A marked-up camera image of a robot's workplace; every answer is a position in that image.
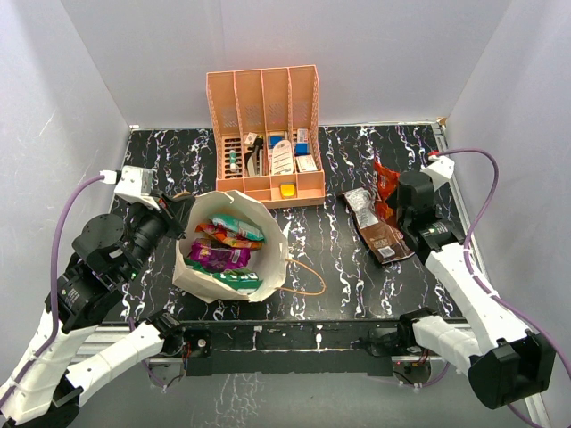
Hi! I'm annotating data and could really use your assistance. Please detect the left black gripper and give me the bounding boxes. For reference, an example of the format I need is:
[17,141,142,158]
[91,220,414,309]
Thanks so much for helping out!
[120,187,197,281]

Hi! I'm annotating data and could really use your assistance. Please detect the brown kettle chips bag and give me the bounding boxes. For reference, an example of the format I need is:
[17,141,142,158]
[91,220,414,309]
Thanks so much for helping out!
[343,187,413,264]

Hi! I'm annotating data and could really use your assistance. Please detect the red doritos bag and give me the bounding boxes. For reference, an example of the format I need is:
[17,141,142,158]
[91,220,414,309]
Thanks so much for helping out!
[374,159,400,227]

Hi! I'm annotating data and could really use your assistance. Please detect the brown paper bag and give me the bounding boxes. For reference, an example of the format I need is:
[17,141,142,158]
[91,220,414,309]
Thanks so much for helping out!
[172,190,291,303]

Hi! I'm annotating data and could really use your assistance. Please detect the green chips bag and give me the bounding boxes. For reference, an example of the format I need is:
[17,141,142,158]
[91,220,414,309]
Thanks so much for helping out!
[185,259,262,293]

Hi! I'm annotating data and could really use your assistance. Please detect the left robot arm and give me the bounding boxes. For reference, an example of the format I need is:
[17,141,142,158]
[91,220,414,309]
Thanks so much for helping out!
[1,193,194,427]

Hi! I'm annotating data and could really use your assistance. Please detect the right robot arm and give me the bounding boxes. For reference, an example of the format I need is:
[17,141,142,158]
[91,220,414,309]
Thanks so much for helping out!
[369,171,556,409]

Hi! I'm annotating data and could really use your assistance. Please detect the purple grape candy bag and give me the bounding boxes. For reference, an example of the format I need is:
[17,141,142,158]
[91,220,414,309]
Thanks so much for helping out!
[185,238,251,273]

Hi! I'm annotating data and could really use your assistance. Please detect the orange fruit candy bag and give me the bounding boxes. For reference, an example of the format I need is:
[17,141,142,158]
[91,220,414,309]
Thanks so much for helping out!
[195,223,264,251]

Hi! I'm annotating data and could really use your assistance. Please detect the teal white snack bag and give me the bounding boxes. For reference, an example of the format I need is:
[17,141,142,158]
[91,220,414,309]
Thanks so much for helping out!
[209,214,265,242]

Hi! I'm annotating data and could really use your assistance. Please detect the green white glue stick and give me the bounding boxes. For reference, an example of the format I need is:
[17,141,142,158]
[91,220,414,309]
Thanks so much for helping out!
[229,150,238,172]

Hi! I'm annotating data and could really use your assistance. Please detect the black white stapler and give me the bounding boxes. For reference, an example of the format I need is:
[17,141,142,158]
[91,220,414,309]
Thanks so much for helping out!
[244,132,264,177]

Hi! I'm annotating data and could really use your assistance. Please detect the white label booklet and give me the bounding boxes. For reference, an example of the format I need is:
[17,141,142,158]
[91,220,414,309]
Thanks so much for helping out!
[270,139,294,175]

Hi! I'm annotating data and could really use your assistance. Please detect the pink plastic desk organizer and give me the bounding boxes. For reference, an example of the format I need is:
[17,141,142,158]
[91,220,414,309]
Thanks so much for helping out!
[206,65,326,209]

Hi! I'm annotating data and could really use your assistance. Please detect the small white card box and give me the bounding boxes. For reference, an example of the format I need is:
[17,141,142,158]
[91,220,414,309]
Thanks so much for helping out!
[295,154,319,173]

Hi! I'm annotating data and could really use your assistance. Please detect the blue box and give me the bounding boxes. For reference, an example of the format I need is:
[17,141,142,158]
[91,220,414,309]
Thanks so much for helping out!
[294,143,310,156]

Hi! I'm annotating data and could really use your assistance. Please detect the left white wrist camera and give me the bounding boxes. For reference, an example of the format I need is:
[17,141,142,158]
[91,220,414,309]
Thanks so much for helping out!
[100,165,160,210]

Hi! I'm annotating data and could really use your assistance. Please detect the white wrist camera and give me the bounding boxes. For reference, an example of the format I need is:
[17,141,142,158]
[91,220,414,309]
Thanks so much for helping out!
[420,152,455,191]
[100,165,160,210]

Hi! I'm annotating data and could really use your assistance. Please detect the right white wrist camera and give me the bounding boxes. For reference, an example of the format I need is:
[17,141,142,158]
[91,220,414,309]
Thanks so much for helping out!
[420,152,455,191]

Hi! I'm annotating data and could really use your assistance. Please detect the aluminium frame rail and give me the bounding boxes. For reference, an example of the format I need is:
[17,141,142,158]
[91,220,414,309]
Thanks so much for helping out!
[434,116,487,277]

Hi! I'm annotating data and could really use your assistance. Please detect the black front mounting rail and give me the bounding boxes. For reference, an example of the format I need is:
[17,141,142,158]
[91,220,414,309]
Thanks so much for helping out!
[183,319,427,376]

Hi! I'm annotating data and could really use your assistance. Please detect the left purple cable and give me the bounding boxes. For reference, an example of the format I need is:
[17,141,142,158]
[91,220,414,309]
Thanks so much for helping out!
[0,175,106,402]

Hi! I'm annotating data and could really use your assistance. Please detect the purple cable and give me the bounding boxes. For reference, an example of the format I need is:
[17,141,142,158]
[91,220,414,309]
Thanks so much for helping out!
[427,148,571,428]
[0,175,106,402]

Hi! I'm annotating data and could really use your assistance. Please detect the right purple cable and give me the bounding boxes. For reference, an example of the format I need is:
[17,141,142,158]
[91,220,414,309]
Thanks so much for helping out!
[427,148,571,428]

